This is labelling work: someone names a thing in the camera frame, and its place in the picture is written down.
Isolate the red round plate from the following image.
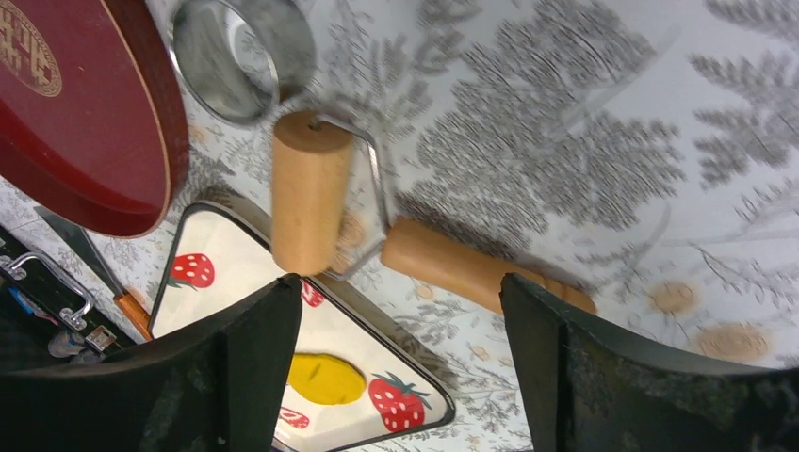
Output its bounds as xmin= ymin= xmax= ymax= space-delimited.
xmin=1 ymin=0 xmax=189 ymax=237

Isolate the metal spatula wooden handle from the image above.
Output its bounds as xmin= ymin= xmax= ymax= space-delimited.
xmin=34 ymin=206 xmax=153 ymax=341

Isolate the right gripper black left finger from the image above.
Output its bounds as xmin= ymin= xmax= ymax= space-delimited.
xmin=1 ymin=274 xmax=302 ymax=451

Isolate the white strawberry tray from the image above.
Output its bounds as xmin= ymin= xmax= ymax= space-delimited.
xmin=149 ymin=202 xmax=455 ymax=451

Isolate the yellow dough piece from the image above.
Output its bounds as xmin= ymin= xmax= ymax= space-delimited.
xmin=287 ymin=353 xmax=367 ymax=406

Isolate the wooden dough roller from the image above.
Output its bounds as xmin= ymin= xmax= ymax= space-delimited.
xmin=270 ymin=110 xmax=596 ymax=313

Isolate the black poker chip case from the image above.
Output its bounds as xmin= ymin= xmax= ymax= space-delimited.
xmin=1 ymin=229 xmax=137 ymax=373

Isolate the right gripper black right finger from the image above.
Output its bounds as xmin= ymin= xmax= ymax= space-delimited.
xmin=499 ymin=274 xmax=798 ymax=451

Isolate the small glass cup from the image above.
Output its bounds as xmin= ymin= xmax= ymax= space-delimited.
xmin=168 ymin=0 xmax=317 ymax=127

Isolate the floral table mat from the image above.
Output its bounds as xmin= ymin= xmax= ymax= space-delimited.
xmin=0 ymin=0 xmax=799 ymax=452

